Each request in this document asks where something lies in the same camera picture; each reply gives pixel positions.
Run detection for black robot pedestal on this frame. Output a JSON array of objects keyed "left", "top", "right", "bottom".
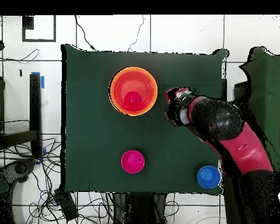
[{"left": 111, "top": 192, "right": 167, "bottom": 224}]

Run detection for red cup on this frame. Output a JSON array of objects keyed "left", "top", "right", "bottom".
[{"left": 124, "top": 90, "right": 144, "bottom": 111}]

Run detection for small crimson bowl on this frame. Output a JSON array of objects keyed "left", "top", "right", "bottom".
[{"left": 121, "top": 149, "right": 146, "bottom": 174}]

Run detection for small dark blue bowl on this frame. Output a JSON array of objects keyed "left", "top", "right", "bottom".
[{"left": 197, "top": 165, "right": 222, "bottom": 190}]

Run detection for tangled floor cables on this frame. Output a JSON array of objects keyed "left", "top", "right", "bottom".
[{"left": 0, "top": 137, "right": 117, "bottom": 224}]

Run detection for black office chair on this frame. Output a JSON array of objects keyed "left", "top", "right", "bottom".
[{"left": 0, "top": 158, "right": 37, "bottom": 187}]

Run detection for black square tape outline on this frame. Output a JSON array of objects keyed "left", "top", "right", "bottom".
[{"left": 22, "top": 15, "right": 57, "bottom": 43}]

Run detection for black power brick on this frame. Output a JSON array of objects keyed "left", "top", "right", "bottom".
[{"left": 54, "top": 188, "right": 79, "bottom": 222}]

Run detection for dark green table cloth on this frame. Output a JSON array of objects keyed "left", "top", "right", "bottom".
[{"left": 60, "top": 44, "right": 229, "bottom": 195}]

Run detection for large orange bowl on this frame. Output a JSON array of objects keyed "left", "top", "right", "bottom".
[{"left": 107, "top": 66, "right": 159, "bottom": 117}]

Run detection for orange-red shallow bowl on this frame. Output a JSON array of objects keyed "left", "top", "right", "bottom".
[{"left": 112, "top": 70, "right": 156, "bottom": 113}]

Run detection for thin black floor cable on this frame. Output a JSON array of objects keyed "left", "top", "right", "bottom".
[
  {"left": 74, "top": 15, "right": 96, "bottom": 51},
  {"left": 128, "top": 15, "right": 145, "bottom": 52},
  {"left": 0, "top": 48, "right": 40, "bottom": 64}
]

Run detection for black metal frame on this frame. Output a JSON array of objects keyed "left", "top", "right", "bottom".
[{"left": 0, "top": 73, "right": 43, "bottom": 159}]

